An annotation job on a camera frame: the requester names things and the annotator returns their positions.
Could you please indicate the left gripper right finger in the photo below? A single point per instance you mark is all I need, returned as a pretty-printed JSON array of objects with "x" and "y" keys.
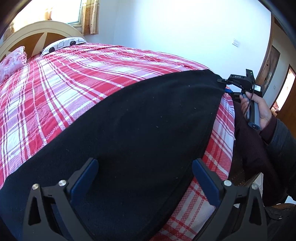
[{"x": 239, "y": 212}]

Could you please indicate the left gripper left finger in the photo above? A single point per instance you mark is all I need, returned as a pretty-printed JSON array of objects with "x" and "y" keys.
[{"x": 49, "y": 214}]

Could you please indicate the black pants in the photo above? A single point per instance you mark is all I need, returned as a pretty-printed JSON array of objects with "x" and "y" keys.
[{"x": 144, "y": 137}]

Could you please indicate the right forearm dark sleeve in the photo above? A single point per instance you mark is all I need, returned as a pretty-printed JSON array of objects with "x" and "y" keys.
[{"x": 279, "y": 179}]

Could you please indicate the person's right hand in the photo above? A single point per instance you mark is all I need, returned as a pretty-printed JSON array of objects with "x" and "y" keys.
[{"x": 265, "y": 114}]

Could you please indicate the pink floral pillow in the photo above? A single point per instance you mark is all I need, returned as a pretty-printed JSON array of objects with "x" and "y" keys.
[{"x": 13, "y": 62}]

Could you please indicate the yellow curtain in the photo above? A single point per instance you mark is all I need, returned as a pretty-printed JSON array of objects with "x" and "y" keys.
[{"x": 90, "y": 12}]

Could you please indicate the white patterned pillow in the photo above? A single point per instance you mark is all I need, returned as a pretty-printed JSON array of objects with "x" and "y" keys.
[{"x": 63, "y": 43}]

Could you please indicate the cream wooden headboard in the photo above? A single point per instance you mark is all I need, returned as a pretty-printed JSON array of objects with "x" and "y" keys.
[{"x": 35, "y": 37}]

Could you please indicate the window behind bed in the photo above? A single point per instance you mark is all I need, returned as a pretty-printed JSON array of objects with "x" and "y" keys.
[{"x": 61, "y": 11}]

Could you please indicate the white wall switch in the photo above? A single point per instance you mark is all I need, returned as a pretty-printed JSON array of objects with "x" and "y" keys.
[{"x": 236, "y": 43}]

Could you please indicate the wooden door frame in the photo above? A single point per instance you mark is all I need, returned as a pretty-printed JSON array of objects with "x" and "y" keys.
[{"x": 277, "y": 75}]

